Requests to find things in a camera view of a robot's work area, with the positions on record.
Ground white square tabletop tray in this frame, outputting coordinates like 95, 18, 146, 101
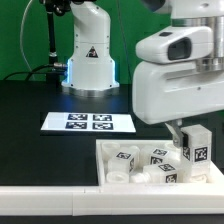
96, 140, 224, 186

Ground white L-shaped corner fence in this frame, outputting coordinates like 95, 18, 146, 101
0, 143, 224, 217

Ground white marker base sheet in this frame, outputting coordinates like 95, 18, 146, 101
41, 112, 136, 133

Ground grey cable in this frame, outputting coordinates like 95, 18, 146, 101
19, 0, 35, 73

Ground black cables on table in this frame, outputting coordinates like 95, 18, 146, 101
2, 61, 69, 82

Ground black camera stand pole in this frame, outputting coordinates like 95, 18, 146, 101
39, 0, 72, 84

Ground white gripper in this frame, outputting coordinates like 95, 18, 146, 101
132, 26, 224, 148

